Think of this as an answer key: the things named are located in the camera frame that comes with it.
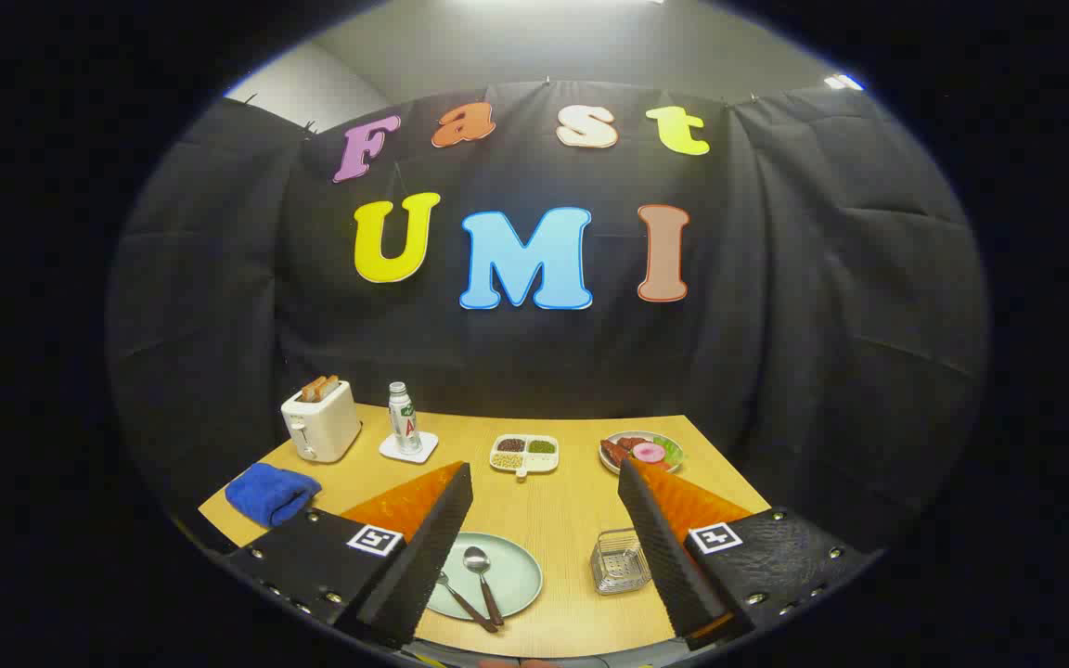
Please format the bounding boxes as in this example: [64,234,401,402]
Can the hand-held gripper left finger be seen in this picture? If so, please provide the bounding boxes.
[224,461,476,650]

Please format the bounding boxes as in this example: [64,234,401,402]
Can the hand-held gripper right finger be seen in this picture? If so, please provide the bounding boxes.
[616,457,869,650]

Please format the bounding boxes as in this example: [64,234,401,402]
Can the wooden-handled metal spoon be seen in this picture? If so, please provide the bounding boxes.
[462,546,505,627]

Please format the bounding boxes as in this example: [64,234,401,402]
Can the wooden-handled metal fork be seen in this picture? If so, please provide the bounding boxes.
[437,571,499,634]

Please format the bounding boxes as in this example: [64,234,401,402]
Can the pale green plate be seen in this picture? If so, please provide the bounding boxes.
[425,532,545,621]

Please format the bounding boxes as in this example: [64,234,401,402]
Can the white square coaster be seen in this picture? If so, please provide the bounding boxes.
[379,430,440,464]

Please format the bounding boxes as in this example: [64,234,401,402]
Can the white plate of food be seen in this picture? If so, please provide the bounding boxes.
[599,430,685,476]

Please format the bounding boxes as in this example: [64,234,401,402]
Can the clear plastic water bottle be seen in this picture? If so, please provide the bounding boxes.
[388,381,422,454]

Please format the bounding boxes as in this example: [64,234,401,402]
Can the white divided bean dish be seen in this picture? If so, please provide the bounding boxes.
[489,434,560,480]

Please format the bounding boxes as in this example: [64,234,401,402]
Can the white toaster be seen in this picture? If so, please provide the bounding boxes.
[280,379,363,464]

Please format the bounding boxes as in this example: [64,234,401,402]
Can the blue folded towel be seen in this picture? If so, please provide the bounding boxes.
[225,462,323,529]

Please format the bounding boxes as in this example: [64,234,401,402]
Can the metal wire drain basket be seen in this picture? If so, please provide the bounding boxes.
[590,528,654,596]

